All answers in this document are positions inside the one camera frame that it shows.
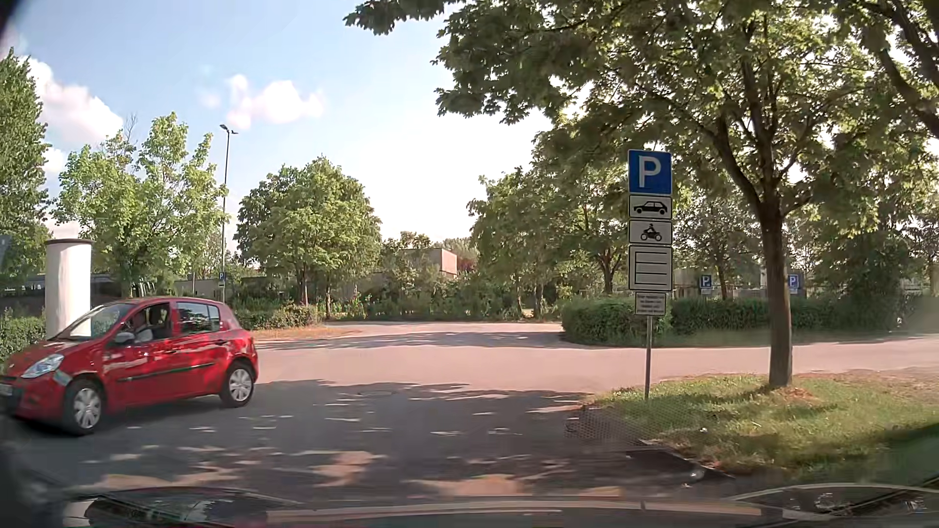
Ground car's own bonnet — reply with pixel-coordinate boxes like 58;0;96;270
59;482;939;528

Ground green bushes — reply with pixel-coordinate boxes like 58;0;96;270
323;271;566;322

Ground white advertising column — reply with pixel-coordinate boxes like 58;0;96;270
44;238;94;340

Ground grass strip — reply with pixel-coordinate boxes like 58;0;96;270
646;328;939;349

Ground tall dark green tree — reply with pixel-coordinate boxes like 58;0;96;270
0;47;52;287

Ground beige flat-roofed building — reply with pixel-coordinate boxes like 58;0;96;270
334;247;459;302

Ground blue parking sign on post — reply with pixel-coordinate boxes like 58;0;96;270
627;150;674;402

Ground large tree with dark trunk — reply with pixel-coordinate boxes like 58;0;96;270
345;0;939;390

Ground light green tree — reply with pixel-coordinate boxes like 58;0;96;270
53;111;227;298

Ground grey asphalt road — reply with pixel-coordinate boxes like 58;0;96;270
0;321;939;507

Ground tall lamp post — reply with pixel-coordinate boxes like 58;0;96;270
219;123;239;304

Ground trimmed green hedge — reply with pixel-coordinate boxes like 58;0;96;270
561;295;939;347

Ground low green hedge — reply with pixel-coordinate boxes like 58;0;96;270
233;303;324;331

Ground red hatchback car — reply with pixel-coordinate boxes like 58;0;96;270
0;296;260;437

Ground round green tree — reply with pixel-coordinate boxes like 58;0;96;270
234;155;383;308

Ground grass verge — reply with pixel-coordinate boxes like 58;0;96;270
587;369;939;485

